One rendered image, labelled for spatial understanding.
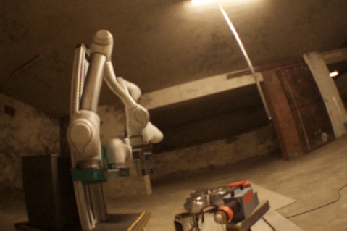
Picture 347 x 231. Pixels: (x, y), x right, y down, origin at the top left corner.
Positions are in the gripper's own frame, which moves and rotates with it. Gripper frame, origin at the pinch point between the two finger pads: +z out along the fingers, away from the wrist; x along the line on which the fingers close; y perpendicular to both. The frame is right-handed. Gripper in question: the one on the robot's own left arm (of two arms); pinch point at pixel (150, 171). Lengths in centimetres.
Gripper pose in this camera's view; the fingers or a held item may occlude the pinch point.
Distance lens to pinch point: 135.9
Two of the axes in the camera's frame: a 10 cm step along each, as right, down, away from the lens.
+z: 1.9, 9.1, -3.6
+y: 9.8, -1.9, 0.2
